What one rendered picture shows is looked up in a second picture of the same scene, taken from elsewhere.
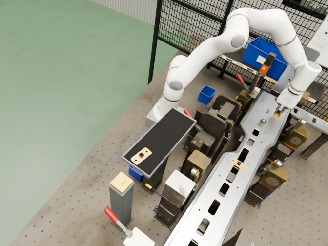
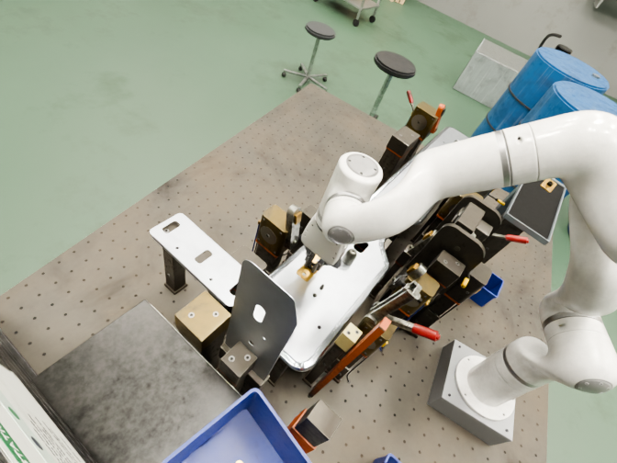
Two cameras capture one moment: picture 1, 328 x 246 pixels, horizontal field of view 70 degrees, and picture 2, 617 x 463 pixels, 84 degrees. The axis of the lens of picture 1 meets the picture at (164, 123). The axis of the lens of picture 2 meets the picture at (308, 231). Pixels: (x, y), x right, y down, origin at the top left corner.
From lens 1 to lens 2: 1.76 m
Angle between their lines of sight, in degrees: 82
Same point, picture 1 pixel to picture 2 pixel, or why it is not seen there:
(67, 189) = (543, 281)
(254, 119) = (358, 272)
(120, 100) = not seen: outside the picture
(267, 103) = (309, 317)
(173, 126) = (532, 212)
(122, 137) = not seen: hidden behind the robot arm
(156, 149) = (536, 188)
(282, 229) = (292, 197)
